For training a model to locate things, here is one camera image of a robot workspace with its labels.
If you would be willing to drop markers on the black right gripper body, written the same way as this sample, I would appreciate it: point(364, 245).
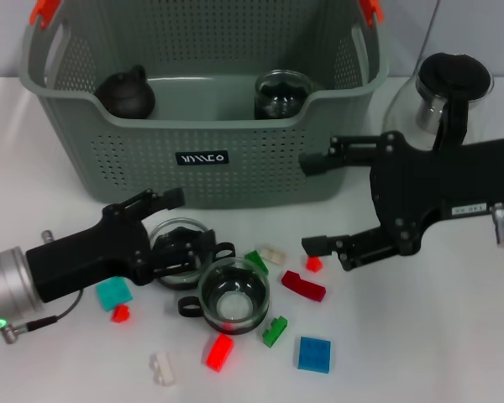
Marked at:
point(437, 180)

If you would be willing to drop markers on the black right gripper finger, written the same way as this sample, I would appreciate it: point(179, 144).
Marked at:
point(361, 247)
point(348, 153)

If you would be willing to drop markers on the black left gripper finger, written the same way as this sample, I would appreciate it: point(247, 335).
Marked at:
point(170, 198)
point(201, 243)

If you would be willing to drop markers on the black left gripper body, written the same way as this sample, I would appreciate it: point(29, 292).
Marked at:
point(92, 260)

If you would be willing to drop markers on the glass teacup with black base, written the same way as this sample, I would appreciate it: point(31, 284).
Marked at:
point(235, 306)
point(176, 282)
point(283, 80)
point(262, 114)

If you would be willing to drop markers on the dark red long building block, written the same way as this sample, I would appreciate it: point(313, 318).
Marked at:
point(302, 285)

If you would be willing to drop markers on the white and silver left robot arm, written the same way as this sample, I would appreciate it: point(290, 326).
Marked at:
point(8, 285)

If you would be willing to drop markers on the grey perforated storage bin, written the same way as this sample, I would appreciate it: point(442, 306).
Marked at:
point(151, 176)

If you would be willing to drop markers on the teal building block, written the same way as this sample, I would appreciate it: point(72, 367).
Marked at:
point(113, 294)

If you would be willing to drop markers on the small red building block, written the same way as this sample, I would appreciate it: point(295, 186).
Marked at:
point(313, 264)
point(121, 314)

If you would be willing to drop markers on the green rectangular building block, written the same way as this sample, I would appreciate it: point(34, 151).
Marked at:
point(254, 257)

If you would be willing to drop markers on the translucent white building block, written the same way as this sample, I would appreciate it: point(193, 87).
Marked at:
point(273, 254)

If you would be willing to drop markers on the bright red rectangular building block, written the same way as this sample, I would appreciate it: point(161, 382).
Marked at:
point(217, 353)

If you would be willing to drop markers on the green stepped building block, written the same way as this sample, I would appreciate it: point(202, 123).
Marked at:
point(273, 333)

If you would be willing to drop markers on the blue square building block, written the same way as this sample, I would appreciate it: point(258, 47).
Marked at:
point(315, 354)

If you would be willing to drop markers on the silver plug on left gripper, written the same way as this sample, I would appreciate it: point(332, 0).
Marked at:
point(48, 236)

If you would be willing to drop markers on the glass pitcher with black lid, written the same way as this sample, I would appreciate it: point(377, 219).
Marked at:
point(453, 73)

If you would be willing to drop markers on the small black clay teapot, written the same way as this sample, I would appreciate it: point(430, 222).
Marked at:
point(126, 96)

